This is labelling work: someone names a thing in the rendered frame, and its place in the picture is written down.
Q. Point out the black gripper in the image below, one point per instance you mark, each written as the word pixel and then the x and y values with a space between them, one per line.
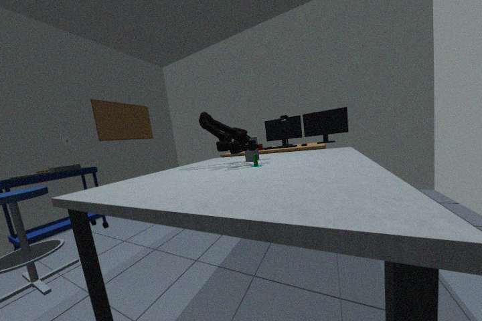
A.
pixel 237 147

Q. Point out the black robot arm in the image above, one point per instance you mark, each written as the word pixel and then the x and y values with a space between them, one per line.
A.
pixel 225 137

